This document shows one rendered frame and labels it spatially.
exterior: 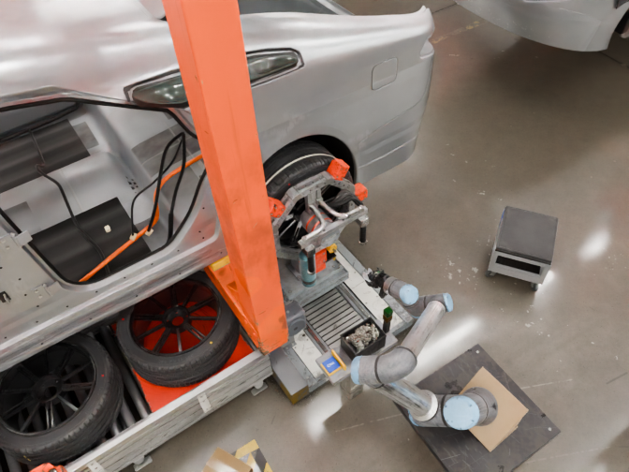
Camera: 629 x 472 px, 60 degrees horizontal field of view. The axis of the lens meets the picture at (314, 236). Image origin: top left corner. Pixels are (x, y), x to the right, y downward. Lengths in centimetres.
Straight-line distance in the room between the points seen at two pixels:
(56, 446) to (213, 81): 202
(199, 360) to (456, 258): 194
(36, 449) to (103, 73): 179
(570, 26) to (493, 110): 106
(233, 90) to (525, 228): 253
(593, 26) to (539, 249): 176
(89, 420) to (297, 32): 210
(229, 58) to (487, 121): 371
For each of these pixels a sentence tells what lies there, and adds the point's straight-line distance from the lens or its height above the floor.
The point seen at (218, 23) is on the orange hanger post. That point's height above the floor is 233.
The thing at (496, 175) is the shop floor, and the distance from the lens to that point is 463.
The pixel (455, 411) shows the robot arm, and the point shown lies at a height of 60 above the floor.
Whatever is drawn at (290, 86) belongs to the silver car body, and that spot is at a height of 162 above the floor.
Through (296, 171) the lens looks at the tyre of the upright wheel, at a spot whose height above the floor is 117.
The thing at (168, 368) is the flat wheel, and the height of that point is 50.
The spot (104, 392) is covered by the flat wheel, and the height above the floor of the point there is 50.
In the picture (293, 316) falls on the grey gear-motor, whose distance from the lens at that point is 316.
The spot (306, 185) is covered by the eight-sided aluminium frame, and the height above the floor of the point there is 110.
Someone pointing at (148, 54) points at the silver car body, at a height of 191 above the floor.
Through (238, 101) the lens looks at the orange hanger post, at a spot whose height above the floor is 206.
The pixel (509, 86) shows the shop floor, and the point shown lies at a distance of 561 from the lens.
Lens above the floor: 308
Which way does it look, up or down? 50 degrees down
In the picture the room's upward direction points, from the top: 4 degrees counter-clockwise
